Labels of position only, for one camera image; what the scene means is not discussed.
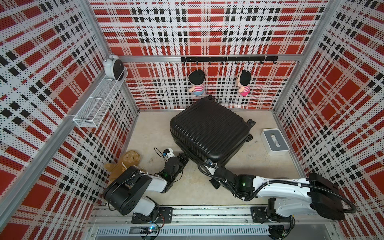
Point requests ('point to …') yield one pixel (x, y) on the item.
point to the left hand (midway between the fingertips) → (192, 152)
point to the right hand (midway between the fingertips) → (211, 170)
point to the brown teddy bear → (130, 158)
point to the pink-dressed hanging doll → (243, 80)
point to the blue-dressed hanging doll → (196, 78)
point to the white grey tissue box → (274, 142)
